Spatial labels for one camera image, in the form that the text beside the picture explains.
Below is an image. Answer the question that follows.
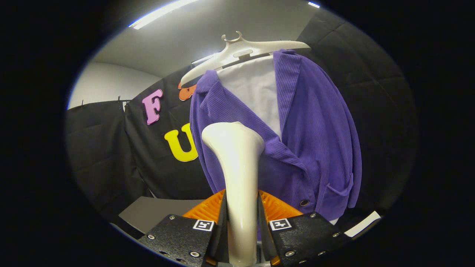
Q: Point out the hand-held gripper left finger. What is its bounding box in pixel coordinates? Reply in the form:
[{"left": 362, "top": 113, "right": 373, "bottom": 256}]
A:
[{"left": 137, "top": 189, "right": 227, "bottom": 267}]

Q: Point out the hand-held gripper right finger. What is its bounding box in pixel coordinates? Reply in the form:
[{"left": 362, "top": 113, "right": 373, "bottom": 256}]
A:
[{"left": 258, "top": 190, "right": 351, "bottom": 267}]

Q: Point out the white garment steamer head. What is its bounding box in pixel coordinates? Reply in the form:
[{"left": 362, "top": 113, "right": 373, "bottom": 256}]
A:
[{"left": 202, "top": 121, "right": 266, "bottom": 267}]

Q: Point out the purple corduroy jacket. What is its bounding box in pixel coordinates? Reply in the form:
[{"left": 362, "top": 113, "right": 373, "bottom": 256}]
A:
[{"left": 189, "top": 49, "right": 362, "bottom": 223}]

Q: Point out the black backdrop cloth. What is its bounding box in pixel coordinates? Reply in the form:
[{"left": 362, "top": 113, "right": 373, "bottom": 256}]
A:
[{"left": 124, "top": 65, "right": 214, "bottom": 201}]

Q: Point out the black quilted curtain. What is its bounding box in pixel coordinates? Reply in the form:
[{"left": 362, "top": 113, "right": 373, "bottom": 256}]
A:
[
  {"left": 65, "top": 99, "right": 153, "bottom": 219},
  {"left": 297, "top": 7, "right": 420, "bottom": 223}
]

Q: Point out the cream plastic hanger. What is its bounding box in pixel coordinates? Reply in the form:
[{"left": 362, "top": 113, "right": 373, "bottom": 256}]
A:
[{"left": 180, "top": 31, "right": 311, "bottom": 89}]

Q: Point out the large ceiling light panel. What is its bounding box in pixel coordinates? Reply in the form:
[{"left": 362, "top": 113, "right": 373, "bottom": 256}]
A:
[{"left": 128, "top": 0, "right": 201, "bottom": 30}]

